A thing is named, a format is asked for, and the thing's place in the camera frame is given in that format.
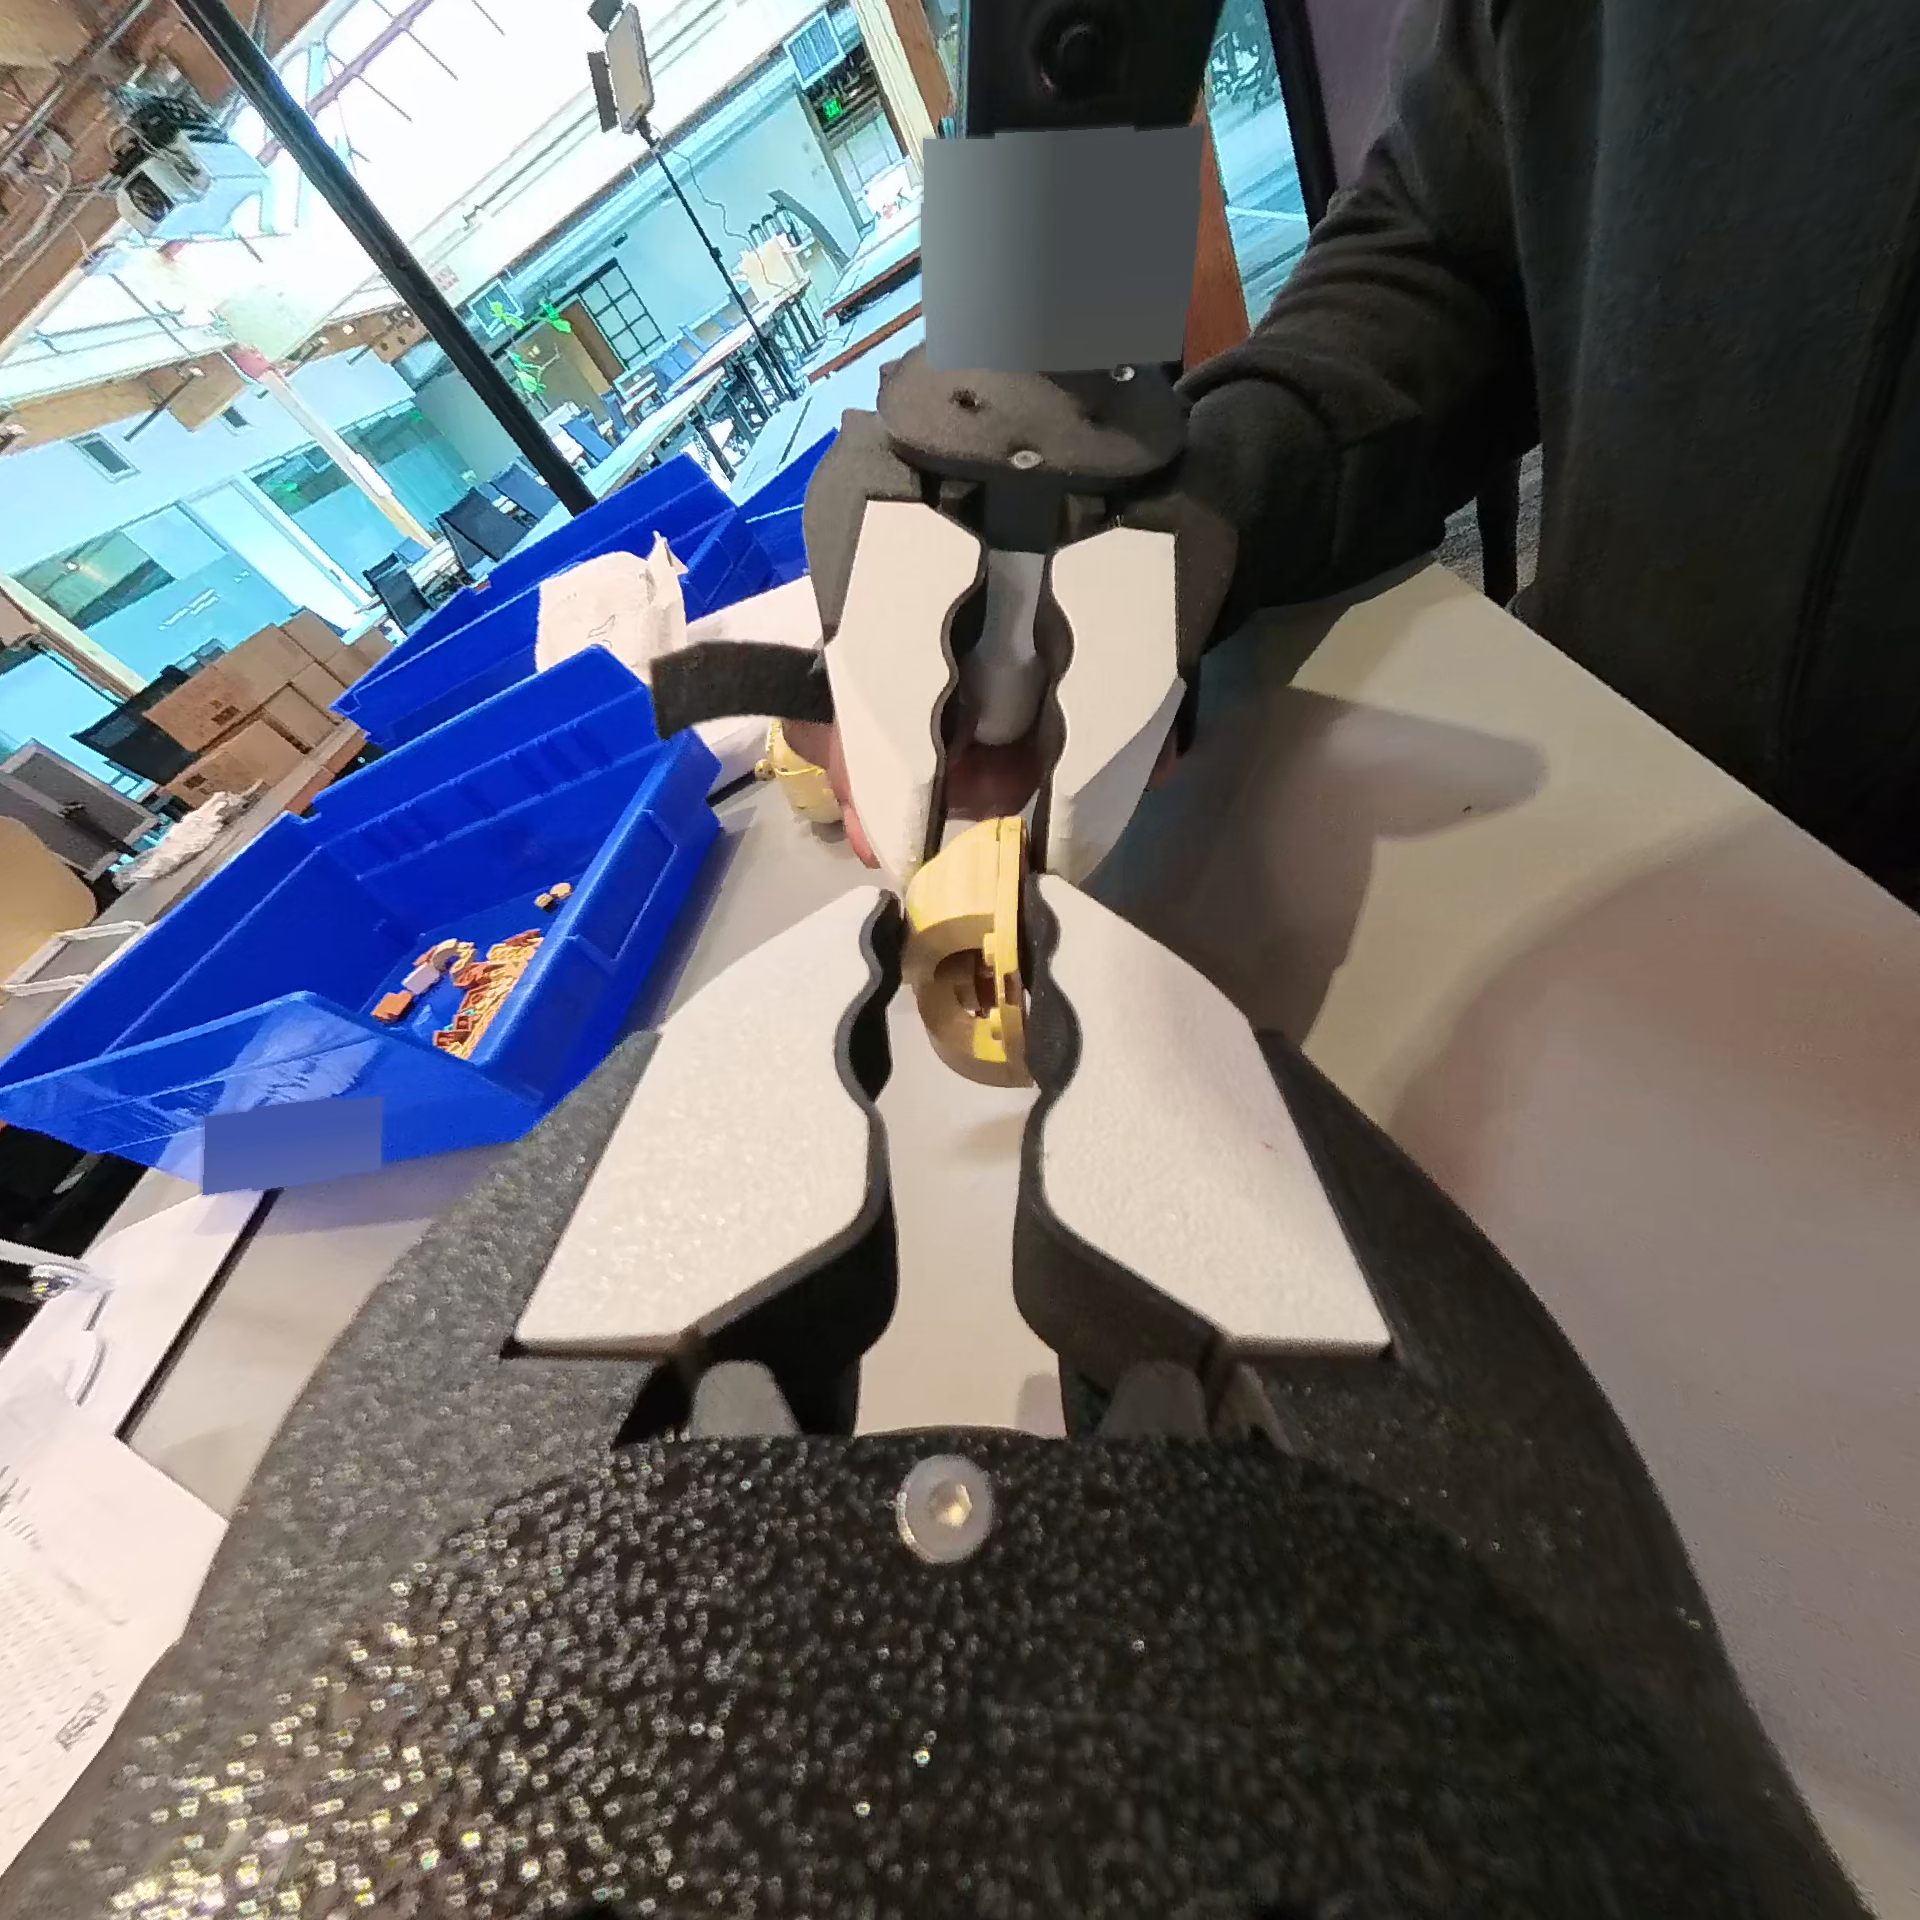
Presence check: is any pile of tan brown bricks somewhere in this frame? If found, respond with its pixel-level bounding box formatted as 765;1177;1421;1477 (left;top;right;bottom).
367;879;577;1062

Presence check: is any black pole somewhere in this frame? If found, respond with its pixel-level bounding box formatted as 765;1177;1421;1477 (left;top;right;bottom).
177;0;602;521

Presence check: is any tan curved brick assembly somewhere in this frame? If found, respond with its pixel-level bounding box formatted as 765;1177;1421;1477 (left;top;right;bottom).
903;816;1041;1091

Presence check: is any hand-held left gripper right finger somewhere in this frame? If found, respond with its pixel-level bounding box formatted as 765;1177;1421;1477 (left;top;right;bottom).
1012;873;1396;1432

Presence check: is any blue plastic bin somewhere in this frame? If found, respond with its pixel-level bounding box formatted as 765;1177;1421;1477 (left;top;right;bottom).
731;422;845;521
330;448;777;754
0;645;729;1191

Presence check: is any light wooden chair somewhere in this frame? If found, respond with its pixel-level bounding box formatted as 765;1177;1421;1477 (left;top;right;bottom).
0;814;103;994

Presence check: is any white crumpled bag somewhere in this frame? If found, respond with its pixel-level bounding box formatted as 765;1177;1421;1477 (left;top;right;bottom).
534;535;694;680

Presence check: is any black equipment case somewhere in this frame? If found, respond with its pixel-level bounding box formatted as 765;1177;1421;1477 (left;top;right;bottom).
0;743;162;881

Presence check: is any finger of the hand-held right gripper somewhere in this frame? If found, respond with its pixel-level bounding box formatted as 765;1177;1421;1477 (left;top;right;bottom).
819;498;987;888
1031;528;1190;881

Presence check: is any stack of cardboard boxes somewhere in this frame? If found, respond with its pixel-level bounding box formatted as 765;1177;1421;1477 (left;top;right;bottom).
139;603;398;816

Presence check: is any yellowish tan brick cluster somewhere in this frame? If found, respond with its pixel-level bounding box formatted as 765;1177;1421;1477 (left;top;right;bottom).
754;718;853;829

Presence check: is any grey desk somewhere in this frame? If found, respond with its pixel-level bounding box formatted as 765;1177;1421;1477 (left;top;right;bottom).
118;554;1920;1920

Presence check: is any person's right hand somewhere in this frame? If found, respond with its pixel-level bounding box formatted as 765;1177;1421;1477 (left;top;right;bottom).
833;710;1190;875

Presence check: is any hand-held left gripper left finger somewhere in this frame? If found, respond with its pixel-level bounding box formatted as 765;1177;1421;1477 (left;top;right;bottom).
511;883;906;1432

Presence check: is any white printed paper bag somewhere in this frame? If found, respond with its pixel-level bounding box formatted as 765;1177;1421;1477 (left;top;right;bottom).
0;1181;230;1835

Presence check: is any black light stand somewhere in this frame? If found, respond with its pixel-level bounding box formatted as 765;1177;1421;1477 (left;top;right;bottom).
582;0;785;454

